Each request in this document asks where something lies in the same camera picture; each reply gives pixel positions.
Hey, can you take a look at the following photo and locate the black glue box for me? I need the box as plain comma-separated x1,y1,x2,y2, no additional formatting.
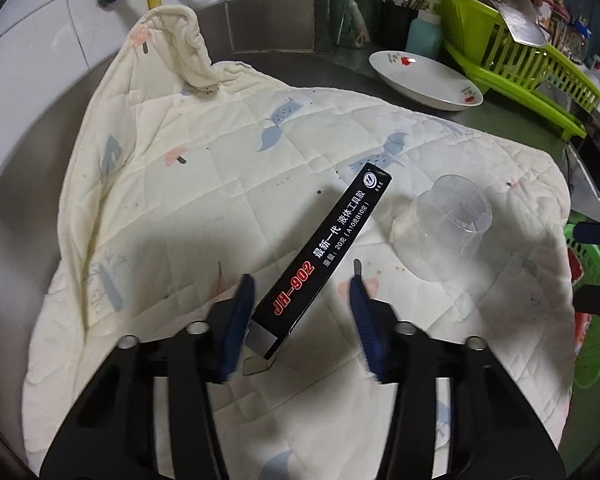
242,164,394,377

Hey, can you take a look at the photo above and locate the cream quilted printed cloth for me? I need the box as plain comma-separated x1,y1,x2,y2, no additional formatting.
21,4,577,480

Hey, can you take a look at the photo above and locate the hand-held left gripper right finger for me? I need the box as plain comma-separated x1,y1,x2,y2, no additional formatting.
349,275,566,480

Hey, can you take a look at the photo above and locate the metal ladle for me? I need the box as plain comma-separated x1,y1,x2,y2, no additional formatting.
455,0,548,47

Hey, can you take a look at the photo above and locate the green plastic dish rack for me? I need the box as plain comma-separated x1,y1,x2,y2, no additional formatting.
437,0,600,140

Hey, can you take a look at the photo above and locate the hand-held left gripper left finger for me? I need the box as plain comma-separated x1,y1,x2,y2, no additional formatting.
40,274,256,480

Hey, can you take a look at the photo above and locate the clear plastic cup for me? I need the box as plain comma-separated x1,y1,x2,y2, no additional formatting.
390,174,494,282

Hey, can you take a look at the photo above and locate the green glass jar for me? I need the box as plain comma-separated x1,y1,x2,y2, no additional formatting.
327,0,378,50

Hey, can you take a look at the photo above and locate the teal bottle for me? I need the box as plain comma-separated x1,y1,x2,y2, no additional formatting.
405,10,445,58

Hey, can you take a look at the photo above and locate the green plastic basket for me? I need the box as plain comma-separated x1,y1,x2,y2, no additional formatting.
562,220,600,390

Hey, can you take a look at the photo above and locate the black utensil holder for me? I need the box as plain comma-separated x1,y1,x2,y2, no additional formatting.
377,0,421,51

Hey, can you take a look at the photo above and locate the white flowered plate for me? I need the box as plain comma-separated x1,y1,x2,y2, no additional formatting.
369,50,484,112

